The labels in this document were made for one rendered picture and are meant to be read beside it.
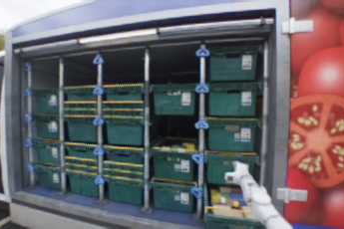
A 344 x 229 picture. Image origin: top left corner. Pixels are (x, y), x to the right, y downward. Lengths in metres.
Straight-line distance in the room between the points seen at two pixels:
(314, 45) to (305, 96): 0.31
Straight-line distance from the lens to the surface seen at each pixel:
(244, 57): 1.24
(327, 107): 1.21
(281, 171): 1.15
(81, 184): 1.76
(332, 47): 1.29
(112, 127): 1.37
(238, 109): 1.16
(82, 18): 1.55
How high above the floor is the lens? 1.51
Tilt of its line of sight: 2 degrees down
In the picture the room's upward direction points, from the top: 1 degrees clockwise
